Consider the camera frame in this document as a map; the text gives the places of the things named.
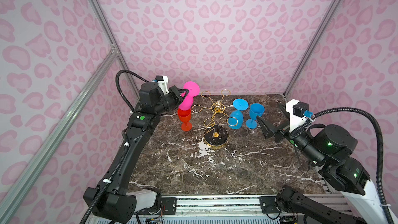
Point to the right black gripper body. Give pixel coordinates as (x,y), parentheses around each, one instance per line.
(284,132)

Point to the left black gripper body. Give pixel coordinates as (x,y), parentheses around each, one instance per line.
(172,99)

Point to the pink plastic wine glass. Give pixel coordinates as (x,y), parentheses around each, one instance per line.
(194,90)

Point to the red plastic wine glass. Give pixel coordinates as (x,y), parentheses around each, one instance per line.
(185,117)

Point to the blue wine glass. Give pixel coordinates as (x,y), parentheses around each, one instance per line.
(256,110)
(237,113)

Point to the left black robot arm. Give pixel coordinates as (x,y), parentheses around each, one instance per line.
(110,198)

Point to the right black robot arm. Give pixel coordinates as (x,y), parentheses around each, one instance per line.
(330,147)

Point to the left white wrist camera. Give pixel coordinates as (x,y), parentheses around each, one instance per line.
(162,82)

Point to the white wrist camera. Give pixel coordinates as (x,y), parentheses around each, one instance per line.
(162,82)
(299,114)

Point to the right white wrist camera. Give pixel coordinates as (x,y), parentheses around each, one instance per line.
(299,114)

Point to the gold wire glass rack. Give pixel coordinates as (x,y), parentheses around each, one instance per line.
(215,134)

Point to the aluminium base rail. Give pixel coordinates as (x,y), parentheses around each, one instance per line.
(225,209)

